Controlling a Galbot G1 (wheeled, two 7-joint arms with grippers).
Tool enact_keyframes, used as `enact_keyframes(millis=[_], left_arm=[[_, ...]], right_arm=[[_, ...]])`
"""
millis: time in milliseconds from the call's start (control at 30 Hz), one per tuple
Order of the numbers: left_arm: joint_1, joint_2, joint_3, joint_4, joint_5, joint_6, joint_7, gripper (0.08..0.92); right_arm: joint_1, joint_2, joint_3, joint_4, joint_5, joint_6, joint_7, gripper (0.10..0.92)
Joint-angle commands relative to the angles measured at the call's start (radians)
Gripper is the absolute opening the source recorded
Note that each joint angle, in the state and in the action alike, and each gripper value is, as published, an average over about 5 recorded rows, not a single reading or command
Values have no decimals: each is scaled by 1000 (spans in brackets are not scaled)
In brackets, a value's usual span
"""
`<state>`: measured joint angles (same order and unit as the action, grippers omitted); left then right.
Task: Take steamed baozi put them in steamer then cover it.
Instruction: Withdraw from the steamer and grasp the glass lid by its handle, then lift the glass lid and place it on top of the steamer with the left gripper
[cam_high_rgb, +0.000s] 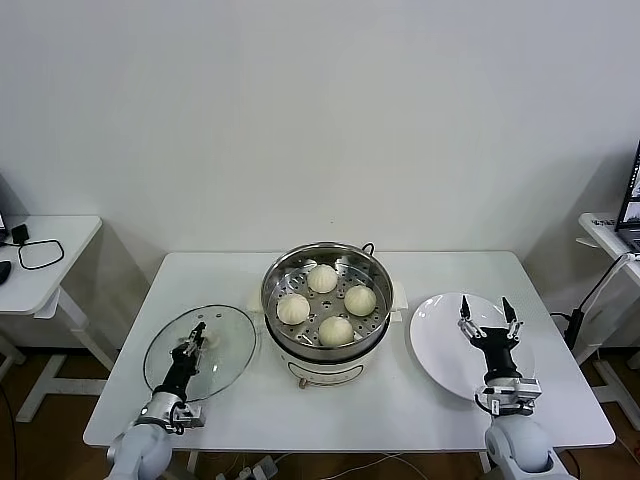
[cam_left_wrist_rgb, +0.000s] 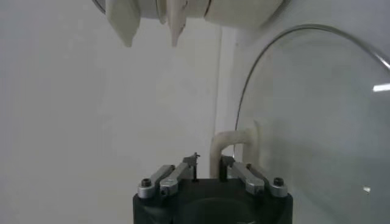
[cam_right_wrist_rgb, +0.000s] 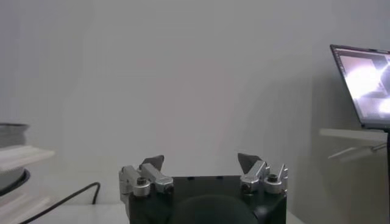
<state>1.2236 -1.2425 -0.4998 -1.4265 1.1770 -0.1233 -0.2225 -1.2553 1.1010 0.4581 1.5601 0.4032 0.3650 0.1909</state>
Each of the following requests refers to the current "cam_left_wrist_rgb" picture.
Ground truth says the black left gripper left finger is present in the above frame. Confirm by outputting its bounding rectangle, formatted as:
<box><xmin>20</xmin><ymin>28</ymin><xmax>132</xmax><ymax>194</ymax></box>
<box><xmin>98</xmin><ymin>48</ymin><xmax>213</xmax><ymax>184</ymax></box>
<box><xmin>136</xmin><ymin>153</ymin><xmax>202</xmax><ymax>199</ymax></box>

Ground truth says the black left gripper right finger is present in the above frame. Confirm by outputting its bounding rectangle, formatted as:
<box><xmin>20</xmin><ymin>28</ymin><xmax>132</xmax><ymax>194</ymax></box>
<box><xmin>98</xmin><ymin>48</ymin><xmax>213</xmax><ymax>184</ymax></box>
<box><xmin>219</xmin><ymin>155</ymin><xmax>289</xmax><ymax>198</ymax></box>

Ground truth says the white electric cooker base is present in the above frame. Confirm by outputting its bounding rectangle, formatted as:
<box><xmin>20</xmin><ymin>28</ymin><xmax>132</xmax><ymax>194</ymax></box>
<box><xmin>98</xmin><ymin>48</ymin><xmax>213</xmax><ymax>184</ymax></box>
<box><xmin>105</xmin><ymin>0</ymin><xmax>286</xmax><ymax>48</ymax></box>

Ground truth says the glass lid with white handle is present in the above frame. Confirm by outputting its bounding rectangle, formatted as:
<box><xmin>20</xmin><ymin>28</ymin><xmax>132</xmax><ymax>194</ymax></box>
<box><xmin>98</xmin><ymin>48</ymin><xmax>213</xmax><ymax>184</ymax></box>
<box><xmin>209</xmin><ymin>23</ymin><xmax>390</xmax><ymax>224</ymax></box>

